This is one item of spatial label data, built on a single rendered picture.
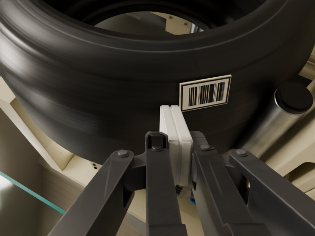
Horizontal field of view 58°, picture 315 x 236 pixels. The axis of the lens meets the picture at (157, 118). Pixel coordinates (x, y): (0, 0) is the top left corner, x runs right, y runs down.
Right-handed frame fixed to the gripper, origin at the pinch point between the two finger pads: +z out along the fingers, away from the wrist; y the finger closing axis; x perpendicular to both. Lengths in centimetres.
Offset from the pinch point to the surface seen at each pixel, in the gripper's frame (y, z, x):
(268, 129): 15.0, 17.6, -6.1
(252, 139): 14.5, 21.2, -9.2
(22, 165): -215, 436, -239
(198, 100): 4.3, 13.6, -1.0
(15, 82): -18.7, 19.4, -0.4
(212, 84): 5.7, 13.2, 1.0
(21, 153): -209, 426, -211
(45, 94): -14.2, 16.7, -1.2
